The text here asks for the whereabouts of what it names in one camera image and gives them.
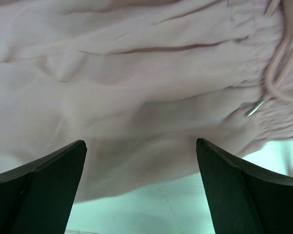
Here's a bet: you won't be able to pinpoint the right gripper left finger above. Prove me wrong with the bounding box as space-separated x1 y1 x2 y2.
0 140 87 234

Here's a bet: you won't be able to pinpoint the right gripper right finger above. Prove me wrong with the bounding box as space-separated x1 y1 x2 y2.
196 138 293 234

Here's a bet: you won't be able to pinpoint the pink trousers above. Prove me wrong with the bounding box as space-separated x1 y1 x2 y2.
0 0 293 202

